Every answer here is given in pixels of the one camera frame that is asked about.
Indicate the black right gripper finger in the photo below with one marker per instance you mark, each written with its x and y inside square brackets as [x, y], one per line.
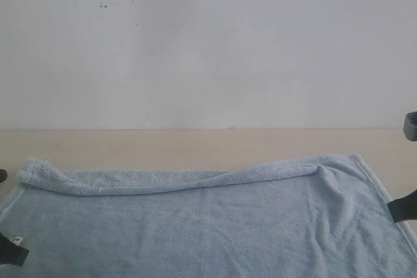
[410, 126]
[404, 209]

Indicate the light blue terry towel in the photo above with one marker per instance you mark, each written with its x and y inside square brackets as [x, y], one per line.
[320, 216]

